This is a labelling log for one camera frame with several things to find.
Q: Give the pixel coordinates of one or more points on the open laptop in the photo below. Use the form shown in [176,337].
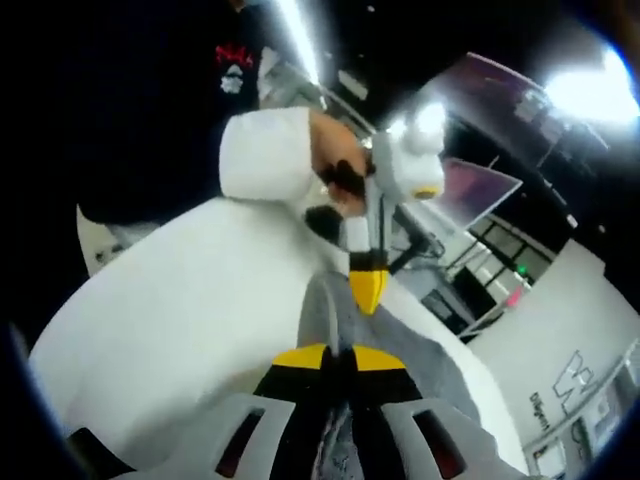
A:
[480,192]

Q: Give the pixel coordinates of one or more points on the grey towel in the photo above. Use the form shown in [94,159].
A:
[380,330]

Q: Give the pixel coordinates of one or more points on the person's left hand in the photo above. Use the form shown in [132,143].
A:
[340,147]

